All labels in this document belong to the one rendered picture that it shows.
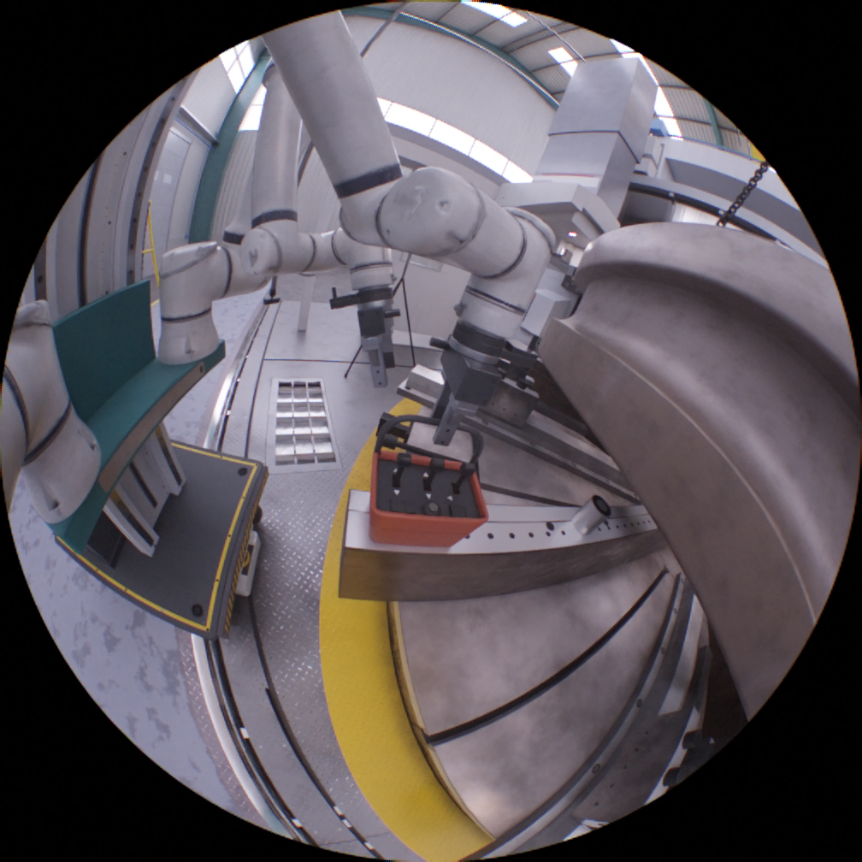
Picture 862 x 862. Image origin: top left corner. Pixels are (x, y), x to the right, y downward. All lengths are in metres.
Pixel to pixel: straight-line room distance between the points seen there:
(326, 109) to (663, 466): 0.93
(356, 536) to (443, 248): 0.45
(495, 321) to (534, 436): 1.45
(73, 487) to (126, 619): 1.01
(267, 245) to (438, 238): 0.31
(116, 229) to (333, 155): 0.57
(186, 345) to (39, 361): 0.42
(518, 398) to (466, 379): 1.20
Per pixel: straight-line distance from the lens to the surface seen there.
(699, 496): 0.77
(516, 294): 0.33
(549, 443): 1.78
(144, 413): 0.61
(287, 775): 1.26
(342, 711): 1.14
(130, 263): 0.79
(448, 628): 0.89
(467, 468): 0.43
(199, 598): 0.91
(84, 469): 0.52
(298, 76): 0.37
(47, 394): 0.48
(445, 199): 0.22
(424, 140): 3.45
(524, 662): 1.01
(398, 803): 1.32
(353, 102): 0.35
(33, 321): 0.46
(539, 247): 0.34
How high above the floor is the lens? 1.12
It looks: 34 degrees down
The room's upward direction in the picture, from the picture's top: 23 degrees clockwise
